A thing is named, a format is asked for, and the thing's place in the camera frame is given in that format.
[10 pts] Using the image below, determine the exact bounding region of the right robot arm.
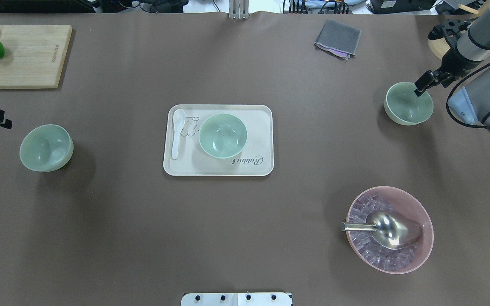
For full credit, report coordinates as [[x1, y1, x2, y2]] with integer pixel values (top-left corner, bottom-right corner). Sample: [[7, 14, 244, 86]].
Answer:
[[415, 5, 490, 133]]

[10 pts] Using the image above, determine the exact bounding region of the white ceramic spoon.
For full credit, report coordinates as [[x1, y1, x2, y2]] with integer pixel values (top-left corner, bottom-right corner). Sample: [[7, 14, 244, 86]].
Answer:
[[171, 109, 185, 159]]

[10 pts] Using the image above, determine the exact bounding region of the wooden cup stand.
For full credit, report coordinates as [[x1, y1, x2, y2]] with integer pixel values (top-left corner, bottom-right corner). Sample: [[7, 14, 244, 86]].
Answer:
[[428, 0, 490, 60]]

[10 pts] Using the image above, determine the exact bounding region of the grey folded cloth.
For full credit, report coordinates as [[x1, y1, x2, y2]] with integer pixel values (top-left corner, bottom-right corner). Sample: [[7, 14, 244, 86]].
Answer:
[[314, 20, 362, 60]]

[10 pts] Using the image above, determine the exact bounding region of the pink bowl with ice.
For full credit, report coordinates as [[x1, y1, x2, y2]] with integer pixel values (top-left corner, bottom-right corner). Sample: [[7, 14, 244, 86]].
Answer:
[[345, 186, 434, 275]]

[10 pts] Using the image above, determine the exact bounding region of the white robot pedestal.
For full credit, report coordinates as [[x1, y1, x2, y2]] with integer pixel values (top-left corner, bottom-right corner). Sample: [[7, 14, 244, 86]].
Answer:
[[180, 292, 293, 306]]

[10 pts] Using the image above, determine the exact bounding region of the wooden cutting board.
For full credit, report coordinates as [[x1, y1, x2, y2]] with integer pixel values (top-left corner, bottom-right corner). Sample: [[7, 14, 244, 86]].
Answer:
[[0, 25, 72, 89]]

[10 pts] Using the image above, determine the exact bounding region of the green bowl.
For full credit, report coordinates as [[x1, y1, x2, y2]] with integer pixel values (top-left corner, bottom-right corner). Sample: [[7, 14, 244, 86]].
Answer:
[[384, 82, 434, 126], [198, 113, 248, 159], [19, 124, 74, 172]]

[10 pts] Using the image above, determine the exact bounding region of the metal ice scoop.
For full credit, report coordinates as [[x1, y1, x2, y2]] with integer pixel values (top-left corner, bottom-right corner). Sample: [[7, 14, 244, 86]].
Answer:
[[339, 210, 422, 250]]

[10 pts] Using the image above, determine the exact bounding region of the beige rabbit tray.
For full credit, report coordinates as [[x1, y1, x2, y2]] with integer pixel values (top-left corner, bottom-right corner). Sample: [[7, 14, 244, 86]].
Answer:
[[163, 104, 274, 176]]

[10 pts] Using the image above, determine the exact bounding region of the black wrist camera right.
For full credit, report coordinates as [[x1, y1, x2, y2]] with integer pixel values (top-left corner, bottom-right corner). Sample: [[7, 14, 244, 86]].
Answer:
[[427, 19, 471, 41]]

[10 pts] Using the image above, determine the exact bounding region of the green bowl on tray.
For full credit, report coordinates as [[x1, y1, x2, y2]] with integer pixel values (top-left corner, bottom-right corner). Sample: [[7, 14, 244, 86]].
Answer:
[[198, 113, 248, 159]]

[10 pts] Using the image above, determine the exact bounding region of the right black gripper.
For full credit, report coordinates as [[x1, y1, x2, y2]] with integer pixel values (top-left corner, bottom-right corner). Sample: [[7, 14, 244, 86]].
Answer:
[[414, 49, 481, 97]]

